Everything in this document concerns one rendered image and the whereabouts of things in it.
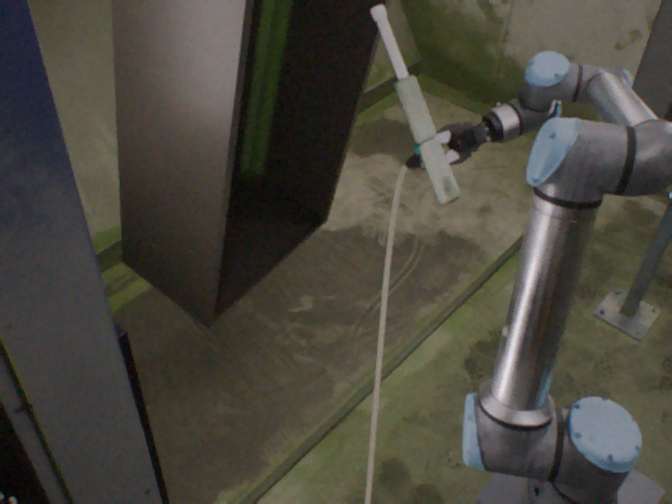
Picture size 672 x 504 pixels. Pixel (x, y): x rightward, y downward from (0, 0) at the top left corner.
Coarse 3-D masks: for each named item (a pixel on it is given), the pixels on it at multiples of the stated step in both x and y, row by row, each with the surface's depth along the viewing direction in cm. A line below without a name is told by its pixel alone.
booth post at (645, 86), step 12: (660, 12) 298; (660, 24) 300; (660, 36) 303; (648, 48) 309; (660, 48) 305; (648, 60) 311; (660, 60) 308; (648, 72) 314; (660, 72) 311; (636, 84) 321; (648, 84) 317; (660, 84) 313; (648, 96) 320; (660, 96) 316; (648, 108) 322; (660, 108) 319
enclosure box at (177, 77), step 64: (128, 0) 151; (192, 0) 140; (256, 0) 201; (320, 0) 199; (384, 0) 187; (128, 64) 164; (192, 64) 151; (256, 64) 221; (320, 64) 212; (128, 128) 179; (192, 128) 163; (256, 128) 246; (320, 128) 227; (128, 192) 197; (192, 192) 178; (256, 192) 253; (320, 192) 245; (128, 256) 219; (192, 256) 196; (256, 256) 236
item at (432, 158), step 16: (384, 16) 170; (384, 32) 170; (400, 64) 171; (400, 80) 170; (416, 80) 171; (400, 96) 172; (416, 96) 170; (416, 112) 170; (416, 128) 171; (432, 128) 171; (432, 144) 171; (416, 160) 181; (432, 160) 171; (432, 176) 172; (448, 176) 171; (448, 192) 172
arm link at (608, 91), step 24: (600, 72) 166; (624, 72) 168; (576, 96) 170; (600, 96) 155; (624, 96) 146; (600, 120) 154; (624, 120) 135; (648, 120) 125; (648, 144) 116; (648, 168) 116; (624, 192) 119; (648, 192) 120
